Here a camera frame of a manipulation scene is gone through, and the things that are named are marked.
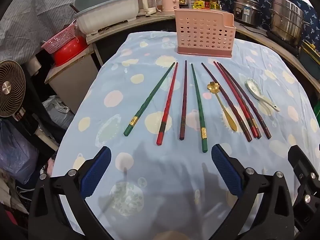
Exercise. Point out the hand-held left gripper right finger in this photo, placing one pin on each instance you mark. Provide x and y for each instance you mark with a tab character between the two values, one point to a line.
226	170

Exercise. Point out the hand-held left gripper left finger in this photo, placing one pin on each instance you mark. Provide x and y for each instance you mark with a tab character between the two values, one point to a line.
97	170

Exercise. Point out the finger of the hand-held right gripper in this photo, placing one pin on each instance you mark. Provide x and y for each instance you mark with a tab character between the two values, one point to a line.
310	180

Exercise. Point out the dark purple chopstick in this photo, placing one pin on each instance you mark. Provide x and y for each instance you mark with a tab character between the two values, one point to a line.
252	105

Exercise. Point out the red chopstick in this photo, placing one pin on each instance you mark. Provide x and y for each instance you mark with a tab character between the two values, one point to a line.
168	102
236	97

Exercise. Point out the green chopstick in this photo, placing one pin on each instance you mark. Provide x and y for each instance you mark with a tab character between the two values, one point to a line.
199	107
150	97

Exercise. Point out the pink perforated utensil holder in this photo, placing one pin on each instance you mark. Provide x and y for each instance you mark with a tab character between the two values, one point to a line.
205	32

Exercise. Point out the gold flower spoon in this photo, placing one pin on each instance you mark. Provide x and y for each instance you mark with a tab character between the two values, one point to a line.
226	111

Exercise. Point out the blue dotted tablecloth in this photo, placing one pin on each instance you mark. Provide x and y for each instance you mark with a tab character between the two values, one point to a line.
125	105

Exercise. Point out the grey plastic bag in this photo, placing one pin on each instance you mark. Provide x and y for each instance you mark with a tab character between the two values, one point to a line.
58	110

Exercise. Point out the maroon chopstick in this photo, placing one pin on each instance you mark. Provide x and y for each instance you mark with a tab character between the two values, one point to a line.
225	97

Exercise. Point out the blue plastic bag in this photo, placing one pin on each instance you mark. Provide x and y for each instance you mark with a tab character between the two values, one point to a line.
15	152

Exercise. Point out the white ceramic spoon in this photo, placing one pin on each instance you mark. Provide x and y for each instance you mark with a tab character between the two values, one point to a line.
252	85

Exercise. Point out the white cabinet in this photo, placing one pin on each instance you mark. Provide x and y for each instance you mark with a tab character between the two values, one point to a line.
75	80

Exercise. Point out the round black fan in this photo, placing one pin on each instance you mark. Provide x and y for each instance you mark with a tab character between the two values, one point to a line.
11	87

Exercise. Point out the red plastic basin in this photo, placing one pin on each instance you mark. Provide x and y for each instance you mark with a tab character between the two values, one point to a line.
68	51

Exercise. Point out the yellow bowl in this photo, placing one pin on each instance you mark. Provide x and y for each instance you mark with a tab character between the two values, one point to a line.
312	47

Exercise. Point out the pink plastic basket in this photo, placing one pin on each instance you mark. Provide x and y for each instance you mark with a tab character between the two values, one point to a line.
61	40

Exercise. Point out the black induction cooker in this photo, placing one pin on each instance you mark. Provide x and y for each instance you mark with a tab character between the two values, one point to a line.
275	38

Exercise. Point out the steel rice cooker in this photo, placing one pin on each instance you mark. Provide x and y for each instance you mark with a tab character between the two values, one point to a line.
246	11

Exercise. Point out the white dish rack teal lid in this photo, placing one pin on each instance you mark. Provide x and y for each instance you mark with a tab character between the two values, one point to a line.
107	10

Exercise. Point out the steel steamer pot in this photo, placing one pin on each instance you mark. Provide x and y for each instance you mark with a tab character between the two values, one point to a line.
287	20

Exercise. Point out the wooden corner counter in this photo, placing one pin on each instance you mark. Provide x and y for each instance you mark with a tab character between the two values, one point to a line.
160	17

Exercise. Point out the yellow label jar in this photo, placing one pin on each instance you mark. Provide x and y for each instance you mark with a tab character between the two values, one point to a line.
199	4

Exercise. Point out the yellow cooking oil bottle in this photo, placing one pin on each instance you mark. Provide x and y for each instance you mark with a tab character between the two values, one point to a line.
215	1

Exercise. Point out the grey striped cloth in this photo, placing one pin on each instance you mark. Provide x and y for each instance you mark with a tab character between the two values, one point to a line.
32	12

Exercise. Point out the white yellow can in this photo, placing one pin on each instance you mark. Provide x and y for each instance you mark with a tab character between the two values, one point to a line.
191	2

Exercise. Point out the white electric kettle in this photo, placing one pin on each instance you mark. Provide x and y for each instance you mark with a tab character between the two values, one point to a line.
147	2

